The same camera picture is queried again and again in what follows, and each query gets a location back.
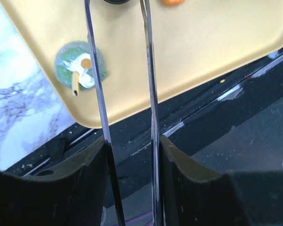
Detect orange fish cookie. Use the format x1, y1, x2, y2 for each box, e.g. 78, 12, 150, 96
162, 0, 184, 6

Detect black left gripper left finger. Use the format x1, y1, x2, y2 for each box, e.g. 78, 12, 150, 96
0, 137, 108, 226

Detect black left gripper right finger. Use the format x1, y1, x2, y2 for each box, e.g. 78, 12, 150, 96
160, 136, 283, 226

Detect green snowball cake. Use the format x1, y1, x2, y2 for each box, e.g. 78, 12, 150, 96
54, 41, 95, 96

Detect yellow serving tray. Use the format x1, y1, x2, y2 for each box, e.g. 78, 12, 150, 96
0, 0, 283, 129

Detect metal serving tongs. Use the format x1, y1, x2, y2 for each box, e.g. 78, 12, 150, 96
84, 0, 164, 226

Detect black sandwich cookie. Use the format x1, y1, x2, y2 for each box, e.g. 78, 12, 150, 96
105, 0, 129, 5

